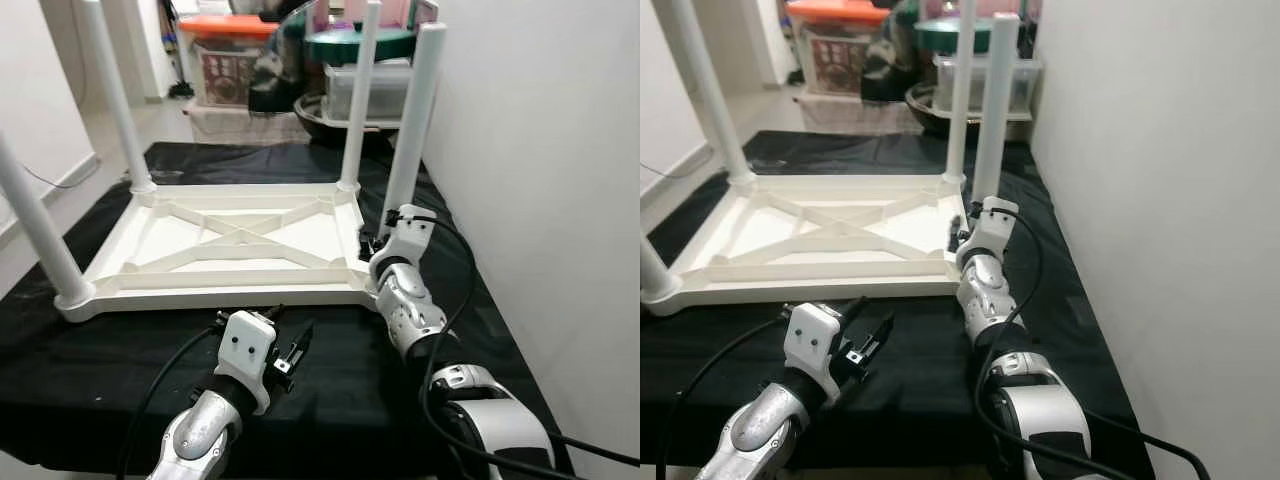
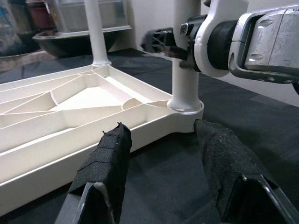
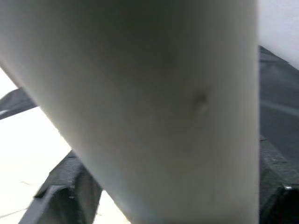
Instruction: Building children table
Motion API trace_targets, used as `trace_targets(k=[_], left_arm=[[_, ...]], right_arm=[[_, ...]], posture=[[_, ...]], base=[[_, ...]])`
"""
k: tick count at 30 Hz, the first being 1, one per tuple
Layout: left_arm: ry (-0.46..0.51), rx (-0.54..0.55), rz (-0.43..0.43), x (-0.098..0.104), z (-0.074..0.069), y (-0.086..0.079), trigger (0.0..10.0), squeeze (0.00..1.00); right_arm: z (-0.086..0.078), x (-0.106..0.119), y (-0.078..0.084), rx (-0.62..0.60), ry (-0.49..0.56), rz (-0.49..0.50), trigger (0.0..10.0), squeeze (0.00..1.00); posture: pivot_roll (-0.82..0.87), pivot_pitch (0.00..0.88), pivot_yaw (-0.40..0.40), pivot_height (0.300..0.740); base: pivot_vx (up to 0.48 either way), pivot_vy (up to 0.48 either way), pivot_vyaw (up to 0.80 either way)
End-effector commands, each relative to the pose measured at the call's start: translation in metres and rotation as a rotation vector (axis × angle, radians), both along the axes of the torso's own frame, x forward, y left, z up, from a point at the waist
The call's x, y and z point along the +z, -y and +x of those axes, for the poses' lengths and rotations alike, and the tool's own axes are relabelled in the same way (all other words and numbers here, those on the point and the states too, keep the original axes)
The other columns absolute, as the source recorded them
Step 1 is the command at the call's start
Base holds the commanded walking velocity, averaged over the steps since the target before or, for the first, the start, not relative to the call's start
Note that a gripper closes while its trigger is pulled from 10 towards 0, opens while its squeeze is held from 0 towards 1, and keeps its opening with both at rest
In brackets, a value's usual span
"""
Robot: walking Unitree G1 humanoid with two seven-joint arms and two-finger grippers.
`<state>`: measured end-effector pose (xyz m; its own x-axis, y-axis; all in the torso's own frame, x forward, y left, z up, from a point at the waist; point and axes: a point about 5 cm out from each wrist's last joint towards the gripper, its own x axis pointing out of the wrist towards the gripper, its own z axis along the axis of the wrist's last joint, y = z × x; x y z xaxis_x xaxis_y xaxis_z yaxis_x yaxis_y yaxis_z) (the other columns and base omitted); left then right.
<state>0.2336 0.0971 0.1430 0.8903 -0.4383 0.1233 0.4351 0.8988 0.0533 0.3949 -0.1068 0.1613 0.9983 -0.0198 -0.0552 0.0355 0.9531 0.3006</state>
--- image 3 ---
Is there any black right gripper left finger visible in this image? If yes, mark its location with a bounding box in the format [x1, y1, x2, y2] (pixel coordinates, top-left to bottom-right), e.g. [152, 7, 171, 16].
[18, 149, 104, 224]

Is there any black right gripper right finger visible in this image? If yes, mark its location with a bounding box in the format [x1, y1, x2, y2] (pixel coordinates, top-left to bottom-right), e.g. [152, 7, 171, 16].
[258, 133, 299, 224]

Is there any white plastic table leg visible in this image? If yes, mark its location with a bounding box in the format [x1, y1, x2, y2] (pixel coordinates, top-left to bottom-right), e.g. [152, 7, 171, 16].
[0, 0, 260, 224]

